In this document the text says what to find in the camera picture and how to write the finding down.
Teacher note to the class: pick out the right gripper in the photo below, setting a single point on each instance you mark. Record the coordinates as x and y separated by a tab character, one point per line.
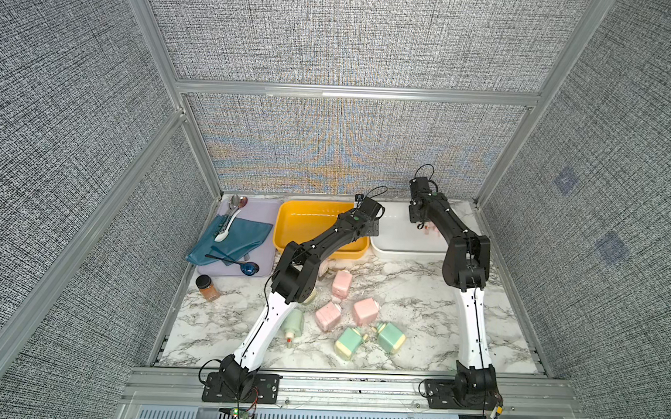
411	216

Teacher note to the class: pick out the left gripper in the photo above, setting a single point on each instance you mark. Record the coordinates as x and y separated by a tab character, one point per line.
373	227

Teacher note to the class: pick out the pink sharpener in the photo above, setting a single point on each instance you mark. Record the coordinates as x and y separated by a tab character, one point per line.
431	229
341	285
328	317
365	311
325	269

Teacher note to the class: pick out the white plastic tray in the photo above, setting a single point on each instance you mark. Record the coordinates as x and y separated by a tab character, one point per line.
399	239

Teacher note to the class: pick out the yellow plastic tray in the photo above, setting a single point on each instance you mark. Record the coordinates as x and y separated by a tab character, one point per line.
303	220

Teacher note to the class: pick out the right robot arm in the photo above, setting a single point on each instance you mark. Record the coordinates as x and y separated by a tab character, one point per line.
466	268

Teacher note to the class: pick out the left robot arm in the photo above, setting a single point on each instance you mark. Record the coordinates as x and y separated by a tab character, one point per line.
292	282

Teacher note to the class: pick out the green sharpener upper left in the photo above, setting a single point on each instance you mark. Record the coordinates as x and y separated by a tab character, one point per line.
311	297

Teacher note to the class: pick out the lavender cutting board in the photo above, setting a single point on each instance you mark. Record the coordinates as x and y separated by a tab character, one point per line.
263	210

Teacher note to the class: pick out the teal cloth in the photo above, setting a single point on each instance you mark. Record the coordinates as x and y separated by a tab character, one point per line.
244	236

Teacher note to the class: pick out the green sharpener front left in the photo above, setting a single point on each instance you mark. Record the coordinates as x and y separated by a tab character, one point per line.
349	342

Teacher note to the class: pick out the green sharpener front right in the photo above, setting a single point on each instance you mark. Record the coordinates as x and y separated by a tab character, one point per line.
389	337

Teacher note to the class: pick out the green sharpener lying left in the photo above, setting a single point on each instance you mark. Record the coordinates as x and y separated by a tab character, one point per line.
293	326

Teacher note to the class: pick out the metal spoon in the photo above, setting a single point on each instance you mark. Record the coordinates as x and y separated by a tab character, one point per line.
237	202

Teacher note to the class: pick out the white spoon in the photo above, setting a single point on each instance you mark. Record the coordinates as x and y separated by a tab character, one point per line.
224	231

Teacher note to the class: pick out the spice jar black lid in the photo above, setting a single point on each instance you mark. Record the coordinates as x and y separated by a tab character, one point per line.
207	288

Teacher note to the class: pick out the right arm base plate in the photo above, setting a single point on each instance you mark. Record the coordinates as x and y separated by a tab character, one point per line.
440	393

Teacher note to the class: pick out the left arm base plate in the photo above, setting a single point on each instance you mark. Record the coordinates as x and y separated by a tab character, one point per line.
263	389

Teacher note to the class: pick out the aluminium front rail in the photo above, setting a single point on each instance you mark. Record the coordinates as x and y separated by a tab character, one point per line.
526	395

